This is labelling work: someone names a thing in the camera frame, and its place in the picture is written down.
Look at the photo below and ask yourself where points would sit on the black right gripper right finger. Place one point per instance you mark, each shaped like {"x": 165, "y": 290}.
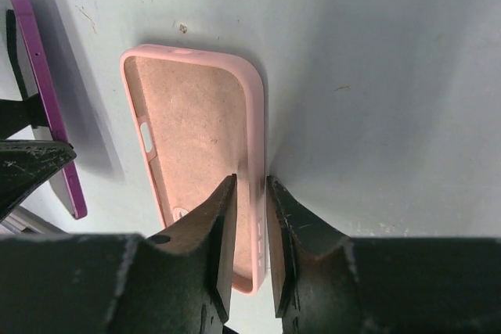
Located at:
{"x": 324, "y": 281}

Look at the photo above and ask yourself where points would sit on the purple smartphone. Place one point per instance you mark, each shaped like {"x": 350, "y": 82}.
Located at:
{"x": 66, "y": 182}

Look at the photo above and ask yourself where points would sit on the pink silicone phone case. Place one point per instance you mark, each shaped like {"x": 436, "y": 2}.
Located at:
{"x": 200, "y": 117}

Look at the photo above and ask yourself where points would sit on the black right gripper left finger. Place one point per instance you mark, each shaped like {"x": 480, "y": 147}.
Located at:
{"x": 177, "y": 281}

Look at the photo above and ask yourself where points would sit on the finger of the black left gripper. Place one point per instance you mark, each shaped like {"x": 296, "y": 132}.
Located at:
{"x": 26, "y": 86}
{"x": 25, "y": 165}

